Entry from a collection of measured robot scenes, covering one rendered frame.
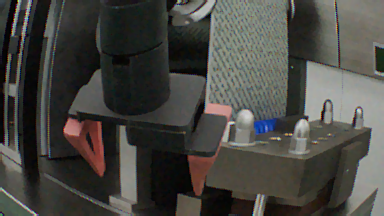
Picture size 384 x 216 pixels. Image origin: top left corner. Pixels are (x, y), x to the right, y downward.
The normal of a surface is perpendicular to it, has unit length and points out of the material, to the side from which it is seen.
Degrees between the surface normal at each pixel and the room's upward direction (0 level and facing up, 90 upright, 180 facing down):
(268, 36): 90
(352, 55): 90
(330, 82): 90
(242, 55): 90
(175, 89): 29
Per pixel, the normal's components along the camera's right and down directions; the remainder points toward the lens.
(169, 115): -0.04, -0.80
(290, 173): -0.60, 0.06
